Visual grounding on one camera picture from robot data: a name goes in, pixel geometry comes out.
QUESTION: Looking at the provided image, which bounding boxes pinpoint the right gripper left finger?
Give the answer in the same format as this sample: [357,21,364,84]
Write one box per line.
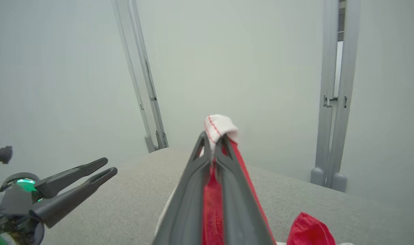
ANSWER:
[153,131,212,245]

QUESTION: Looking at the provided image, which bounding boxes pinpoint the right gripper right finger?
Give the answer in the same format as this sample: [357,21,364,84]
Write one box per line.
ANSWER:
[214,134,277,245]

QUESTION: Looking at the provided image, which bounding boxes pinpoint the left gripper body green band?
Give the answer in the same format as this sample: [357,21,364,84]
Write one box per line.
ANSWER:
[0,172,46,245]

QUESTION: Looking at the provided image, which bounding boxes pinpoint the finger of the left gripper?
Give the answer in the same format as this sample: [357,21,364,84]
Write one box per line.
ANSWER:
[35,157,109,199]
[30,166,119,229]

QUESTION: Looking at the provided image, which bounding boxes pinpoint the red and white basketball jersey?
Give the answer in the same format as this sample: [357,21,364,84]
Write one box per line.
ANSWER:
[154,114,353,245]

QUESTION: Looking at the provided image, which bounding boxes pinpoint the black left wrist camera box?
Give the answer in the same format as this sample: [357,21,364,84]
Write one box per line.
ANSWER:
[0,135,13,164]

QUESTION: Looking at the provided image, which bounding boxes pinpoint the grey metal frame post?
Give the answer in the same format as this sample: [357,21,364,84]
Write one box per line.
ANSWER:
[111,0,169,153]
[310,0,361,193]

